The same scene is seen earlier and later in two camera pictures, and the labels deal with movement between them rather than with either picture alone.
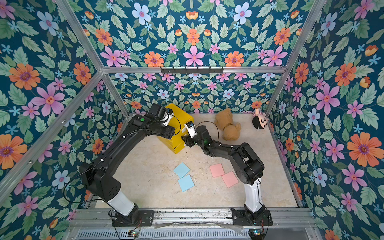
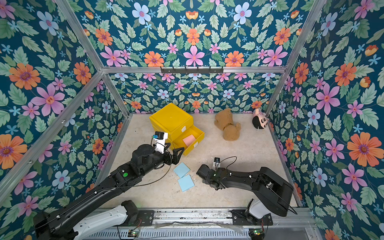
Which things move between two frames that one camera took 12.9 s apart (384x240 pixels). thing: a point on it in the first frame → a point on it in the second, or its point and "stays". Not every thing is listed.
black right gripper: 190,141 → 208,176
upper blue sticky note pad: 181,169 stays
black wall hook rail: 192,71 stays
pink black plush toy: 259,120 stays
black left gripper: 170,132 → 174,159
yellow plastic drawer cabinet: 180,117 stays
